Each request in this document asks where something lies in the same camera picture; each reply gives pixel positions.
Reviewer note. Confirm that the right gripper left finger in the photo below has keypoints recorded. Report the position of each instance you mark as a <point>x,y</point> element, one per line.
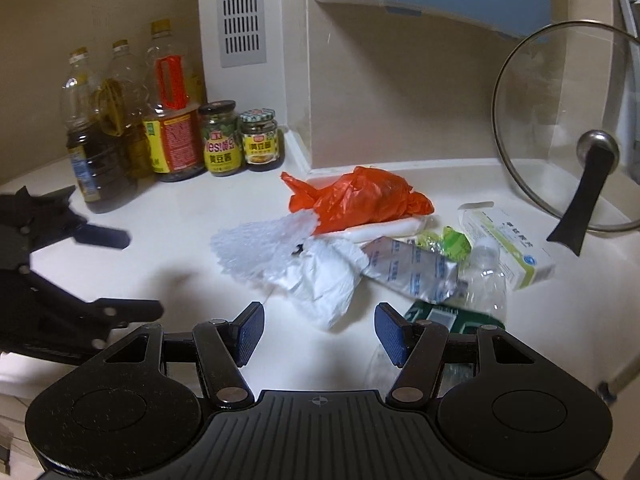
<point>223,347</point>

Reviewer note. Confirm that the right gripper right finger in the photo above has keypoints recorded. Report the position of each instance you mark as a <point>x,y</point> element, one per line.
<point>416,349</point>

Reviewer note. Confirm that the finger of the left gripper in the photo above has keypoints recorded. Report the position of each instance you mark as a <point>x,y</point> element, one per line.
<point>110,313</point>
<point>47,219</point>

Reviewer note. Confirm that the green plastic wrapper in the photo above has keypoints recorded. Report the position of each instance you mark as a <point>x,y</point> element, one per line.
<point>450,243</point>

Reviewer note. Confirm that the white paper towel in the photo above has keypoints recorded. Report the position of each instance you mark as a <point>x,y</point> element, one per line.
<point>320,278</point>

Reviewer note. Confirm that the white medicine box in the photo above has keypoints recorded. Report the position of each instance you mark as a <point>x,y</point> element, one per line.
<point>523,260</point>

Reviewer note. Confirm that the dark green package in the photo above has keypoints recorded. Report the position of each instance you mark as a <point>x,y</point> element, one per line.
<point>456,320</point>

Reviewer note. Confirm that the silver foil pouch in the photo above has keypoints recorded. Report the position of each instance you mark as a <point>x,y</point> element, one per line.
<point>413,271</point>

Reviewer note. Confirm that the crushed clear plastic bottle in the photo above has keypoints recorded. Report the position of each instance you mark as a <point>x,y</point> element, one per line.
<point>484,279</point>

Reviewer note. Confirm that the dark soy sauce bottle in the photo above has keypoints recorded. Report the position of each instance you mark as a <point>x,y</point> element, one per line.
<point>98,159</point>

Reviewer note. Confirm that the white bubble wrap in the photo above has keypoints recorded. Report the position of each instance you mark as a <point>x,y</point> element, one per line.
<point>263,251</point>

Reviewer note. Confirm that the yellow oil bottle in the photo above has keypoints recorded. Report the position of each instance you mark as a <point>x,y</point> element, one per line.
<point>121,105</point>

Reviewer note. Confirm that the orange plastic bag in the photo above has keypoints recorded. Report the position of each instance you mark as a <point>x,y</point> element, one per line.
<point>363,196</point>

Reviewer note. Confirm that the red label oil bottle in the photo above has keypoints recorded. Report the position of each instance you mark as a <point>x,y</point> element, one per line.
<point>171,107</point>

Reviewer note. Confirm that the green lid sauce jar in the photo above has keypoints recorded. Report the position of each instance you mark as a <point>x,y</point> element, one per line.
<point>219,128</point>

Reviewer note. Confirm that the small checkered lid jar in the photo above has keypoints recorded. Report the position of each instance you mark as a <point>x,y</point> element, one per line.
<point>261,139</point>

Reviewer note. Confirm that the glass pot lid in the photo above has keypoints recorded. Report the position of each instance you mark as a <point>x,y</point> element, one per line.
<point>565,118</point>

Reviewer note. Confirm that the grey wall vent grille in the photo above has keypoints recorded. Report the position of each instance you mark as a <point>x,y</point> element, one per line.
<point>241,32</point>

